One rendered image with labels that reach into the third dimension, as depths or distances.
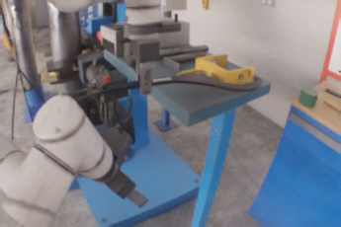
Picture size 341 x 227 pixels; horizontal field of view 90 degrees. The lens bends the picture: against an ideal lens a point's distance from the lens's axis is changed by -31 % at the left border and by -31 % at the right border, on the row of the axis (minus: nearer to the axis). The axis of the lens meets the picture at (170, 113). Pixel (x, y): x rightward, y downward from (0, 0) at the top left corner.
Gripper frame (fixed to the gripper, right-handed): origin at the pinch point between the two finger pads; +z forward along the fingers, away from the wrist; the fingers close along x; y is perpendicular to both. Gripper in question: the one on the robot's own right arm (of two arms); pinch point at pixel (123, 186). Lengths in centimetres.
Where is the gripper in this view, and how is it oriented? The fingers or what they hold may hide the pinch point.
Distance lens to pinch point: 61.6
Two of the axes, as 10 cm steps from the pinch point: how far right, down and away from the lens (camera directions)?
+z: 1.5, 5.6, 8.1
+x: 7.7, 4.5, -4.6
